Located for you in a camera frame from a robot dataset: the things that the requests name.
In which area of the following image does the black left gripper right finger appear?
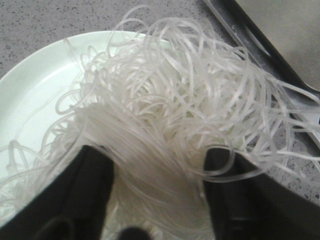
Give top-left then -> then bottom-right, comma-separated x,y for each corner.
201,147 -> 320,240

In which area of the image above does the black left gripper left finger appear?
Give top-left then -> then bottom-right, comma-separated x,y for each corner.
0,145 -> 114,240

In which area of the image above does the white vermicelli noodle bundle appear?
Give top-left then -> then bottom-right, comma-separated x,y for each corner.
0,4 -> 320,240

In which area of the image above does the light green plate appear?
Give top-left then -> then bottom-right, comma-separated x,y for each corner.
0,31 -> 173,225

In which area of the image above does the silver digital kitchen scale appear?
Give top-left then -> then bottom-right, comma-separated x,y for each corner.
203,0 -> 320,148

